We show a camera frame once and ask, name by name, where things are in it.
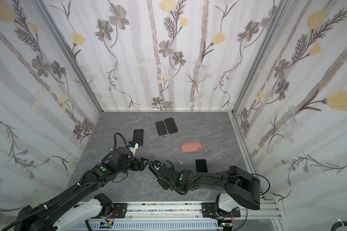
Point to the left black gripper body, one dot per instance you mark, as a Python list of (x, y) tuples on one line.
[(134, 165)]

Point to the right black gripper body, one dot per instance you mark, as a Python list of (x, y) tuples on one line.
[(159, 169)]

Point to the black phone case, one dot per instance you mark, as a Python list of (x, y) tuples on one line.
[(138, 136)]

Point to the black phone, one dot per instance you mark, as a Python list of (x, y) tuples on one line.
[(170, 125), (161, 128), (201, 166)]

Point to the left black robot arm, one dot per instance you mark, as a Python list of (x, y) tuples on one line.
[(44, 216)]

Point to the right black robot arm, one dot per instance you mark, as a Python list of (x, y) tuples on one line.
[(243, 187)]

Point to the pink phone case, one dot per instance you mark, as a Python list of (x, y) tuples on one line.
[(191, 147)]

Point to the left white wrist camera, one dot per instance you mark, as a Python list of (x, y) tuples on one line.
[(133, 146)]

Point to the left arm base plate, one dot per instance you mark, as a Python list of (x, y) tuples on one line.
[(119, 210)]

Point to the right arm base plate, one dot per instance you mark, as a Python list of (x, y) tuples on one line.
[(211, 210)]

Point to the white slotted cable duct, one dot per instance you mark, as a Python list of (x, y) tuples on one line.
[(156, 225)]

